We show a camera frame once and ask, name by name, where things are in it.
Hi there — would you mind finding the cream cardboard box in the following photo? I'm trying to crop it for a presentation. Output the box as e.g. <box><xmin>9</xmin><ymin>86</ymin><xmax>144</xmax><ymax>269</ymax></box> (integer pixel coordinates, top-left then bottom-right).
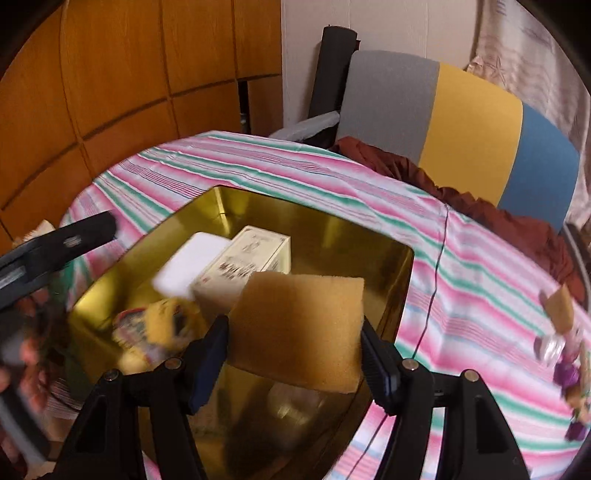
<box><xmin>190</xmin><ymin>226</ymin><xmax>291</xmax><ymax>321</ymax></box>

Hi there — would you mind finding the large yellow sponge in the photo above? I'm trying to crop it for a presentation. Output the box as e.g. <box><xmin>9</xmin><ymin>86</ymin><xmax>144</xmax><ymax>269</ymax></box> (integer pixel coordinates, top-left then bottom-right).
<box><xmin>228</xmin><ymin>272</ymin><xmax>365</xmax><ymax>394</ymax></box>

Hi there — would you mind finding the white soap block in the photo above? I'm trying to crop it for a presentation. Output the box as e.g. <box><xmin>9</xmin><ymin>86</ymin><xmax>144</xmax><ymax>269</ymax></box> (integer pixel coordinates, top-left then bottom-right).
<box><xmin>151</xmin><ymin>232</ymin><xmax>230</xmax><ymax>300</ymax></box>

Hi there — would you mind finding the clear plastic bag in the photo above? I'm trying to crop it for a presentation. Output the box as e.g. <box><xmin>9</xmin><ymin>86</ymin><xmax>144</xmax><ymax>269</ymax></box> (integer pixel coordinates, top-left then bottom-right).
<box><xmin>534</xmin><ymin>333</ymin><xmax>566</xmax><ymax>366</ymax></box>

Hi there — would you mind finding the gold metal tin box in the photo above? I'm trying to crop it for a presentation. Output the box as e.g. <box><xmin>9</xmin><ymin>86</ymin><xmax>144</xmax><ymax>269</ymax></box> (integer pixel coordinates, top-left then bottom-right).
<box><xmin>69</xmin><ymin>186</ymin><xmax>413</xmax><ymax>479</ymax></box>

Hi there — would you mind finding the pink green striped bedsheet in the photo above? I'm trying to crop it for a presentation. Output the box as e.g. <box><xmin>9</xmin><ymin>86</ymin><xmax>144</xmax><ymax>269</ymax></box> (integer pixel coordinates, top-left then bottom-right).
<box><xmin>63</xmin><ymin>132</ymin><xmax>581</xmax><ymax>479</ymax></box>

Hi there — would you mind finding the dark red blanket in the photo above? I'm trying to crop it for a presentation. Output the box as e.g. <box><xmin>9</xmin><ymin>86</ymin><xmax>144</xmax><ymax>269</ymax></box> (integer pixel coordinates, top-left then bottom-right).
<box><xmin>332</xmin><ymin>137</ymin><xmax>586</xmax><ymax>304</ymax></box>

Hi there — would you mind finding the wooden wardrobe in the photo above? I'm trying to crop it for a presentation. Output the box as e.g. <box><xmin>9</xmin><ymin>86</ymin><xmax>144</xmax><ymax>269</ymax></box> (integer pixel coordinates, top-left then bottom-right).
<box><xmin>1</xmin><ymin>1</ymin><xmax>283</xmax><ymax>250</ymax></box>

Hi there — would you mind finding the grey yellow blue headboard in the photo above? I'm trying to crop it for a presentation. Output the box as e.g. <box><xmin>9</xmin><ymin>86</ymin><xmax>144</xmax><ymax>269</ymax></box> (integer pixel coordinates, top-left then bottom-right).
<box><xmin>337</xmin><ymin>51</ymin><xmax>579</xmax><ymax>230</ymax></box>

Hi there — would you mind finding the black rolled mat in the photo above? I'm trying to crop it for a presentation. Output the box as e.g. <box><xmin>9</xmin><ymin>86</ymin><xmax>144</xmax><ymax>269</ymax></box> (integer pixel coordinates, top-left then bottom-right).
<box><xmin>306</xmin><ymin>25</ymin><xmax>362</xmax><ymax>149</ymax></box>

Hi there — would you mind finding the pink patterned curtain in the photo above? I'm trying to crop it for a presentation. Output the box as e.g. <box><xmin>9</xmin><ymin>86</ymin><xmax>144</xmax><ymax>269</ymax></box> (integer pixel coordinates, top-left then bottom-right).
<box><xmin>467</xmin><ymin>0</ymin><xmax>590</xmax><ymax>228</ymax></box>

